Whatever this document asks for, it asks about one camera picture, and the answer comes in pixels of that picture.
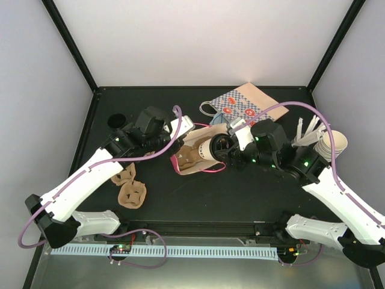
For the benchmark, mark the cream pink Cakes paper bag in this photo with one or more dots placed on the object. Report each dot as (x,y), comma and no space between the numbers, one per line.
(194,139)

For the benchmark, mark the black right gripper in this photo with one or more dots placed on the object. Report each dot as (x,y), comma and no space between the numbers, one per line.
(233,156)

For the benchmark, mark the black plastic cup lid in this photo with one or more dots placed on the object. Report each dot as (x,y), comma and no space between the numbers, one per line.
(219,147)

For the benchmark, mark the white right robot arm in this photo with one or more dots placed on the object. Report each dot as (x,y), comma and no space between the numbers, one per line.
(360,232)

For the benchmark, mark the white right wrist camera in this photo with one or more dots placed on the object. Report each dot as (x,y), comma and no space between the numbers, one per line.
(242,133)

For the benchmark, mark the light blue paper bag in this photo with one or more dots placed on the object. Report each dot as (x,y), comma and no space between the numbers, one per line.
(218,118)

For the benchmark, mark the single white paper cup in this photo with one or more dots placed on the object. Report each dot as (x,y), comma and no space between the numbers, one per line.
(204,150)

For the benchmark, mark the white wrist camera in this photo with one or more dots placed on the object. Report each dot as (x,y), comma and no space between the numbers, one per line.
(186,126)
(242,133)

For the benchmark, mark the black open coffee cup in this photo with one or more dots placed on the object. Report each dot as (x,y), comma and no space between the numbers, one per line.
(116,121)

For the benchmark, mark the tall white paper cup stack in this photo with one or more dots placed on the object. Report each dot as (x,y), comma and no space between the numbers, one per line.
(340,144)

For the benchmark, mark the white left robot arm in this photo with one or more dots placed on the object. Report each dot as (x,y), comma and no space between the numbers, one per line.
(55,212)

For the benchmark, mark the blue checkered bakery paper bag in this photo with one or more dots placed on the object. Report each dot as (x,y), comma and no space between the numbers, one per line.
(245,101)

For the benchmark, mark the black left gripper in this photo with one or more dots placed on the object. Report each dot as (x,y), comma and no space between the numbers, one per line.
(177,146)

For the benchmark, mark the white slotted cable rail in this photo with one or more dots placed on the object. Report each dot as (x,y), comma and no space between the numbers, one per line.
(156,251)

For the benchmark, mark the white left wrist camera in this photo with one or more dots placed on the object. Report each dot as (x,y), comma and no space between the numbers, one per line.
(186,126)

